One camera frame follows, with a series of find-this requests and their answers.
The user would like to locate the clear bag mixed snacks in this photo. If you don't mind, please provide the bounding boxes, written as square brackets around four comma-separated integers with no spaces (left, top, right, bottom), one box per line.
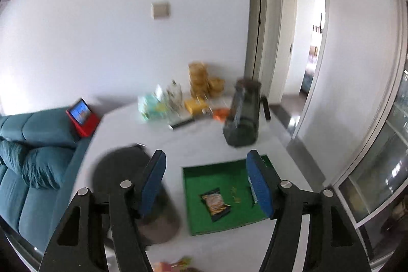
[153,256,200,272]

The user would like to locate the Danisa butter cookies packet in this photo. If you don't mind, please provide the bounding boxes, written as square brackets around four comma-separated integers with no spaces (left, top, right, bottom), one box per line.
[200,188,231,222]

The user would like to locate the yellow box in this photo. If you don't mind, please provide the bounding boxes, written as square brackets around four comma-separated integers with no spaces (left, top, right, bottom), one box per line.
[184,98,209,116]

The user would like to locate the beige wall switch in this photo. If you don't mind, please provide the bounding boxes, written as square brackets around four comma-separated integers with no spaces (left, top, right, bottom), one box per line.
[151,2,171,19]

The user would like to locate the red smart display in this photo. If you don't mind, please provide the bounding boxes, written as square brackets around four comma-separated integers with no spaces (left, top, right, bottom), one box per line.
[66,98,100,137]

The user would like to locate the short gold bowl stack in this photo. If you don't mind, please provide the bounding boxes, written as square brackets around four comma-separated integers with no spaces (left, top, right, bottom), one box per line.
[208,77,225,97]

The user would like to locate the stack of gold bowls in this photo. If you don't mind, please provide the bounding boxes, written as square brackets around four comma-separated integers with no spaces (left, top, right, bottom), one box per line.
[189,62,209,99]

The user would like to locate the clear patterned glass jar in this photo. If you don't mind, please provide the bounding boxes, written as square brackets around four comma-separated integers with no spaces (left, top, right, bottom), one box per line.
[166,80,183,113]

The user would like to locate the grey glass pitcher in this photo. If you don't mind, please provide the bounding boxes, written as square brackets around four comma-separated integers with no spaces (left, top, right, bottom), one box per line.
[223,78,271,148]

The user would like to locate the glass cabinet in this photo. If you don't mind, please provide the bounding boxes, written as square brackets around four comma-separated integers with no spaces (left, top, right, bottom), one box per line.
[334,0,407,266]

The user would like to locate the green tray box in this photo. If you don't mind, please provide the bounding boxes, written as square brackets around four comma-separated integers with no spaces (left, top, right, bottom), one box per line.
[183,160,267,236]

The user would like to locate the copper black thermos jug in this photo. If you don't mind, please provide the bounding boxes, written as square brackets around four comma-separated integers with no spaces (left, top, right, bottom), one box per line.
[92,145,181,245]

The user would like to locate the white blue cookie bag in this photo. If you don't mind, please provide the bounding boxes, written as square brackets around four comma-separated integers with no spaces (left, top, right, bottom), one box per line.
[248,176,258,206]

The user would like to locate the orange scissors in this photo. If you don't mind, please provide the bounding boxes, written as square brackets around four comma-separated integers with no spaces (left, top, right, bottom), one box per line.
[212,108,230,122]

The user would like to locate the teal wrapped package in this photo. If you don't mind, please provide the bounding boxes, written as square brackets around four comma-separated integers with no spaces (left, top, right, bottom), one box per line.
[138,94,167,122]

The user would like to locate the teal sofa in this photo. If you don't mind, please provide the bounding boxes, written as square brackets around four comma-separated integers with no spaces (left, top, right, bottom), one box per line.
[1,108,91,253]

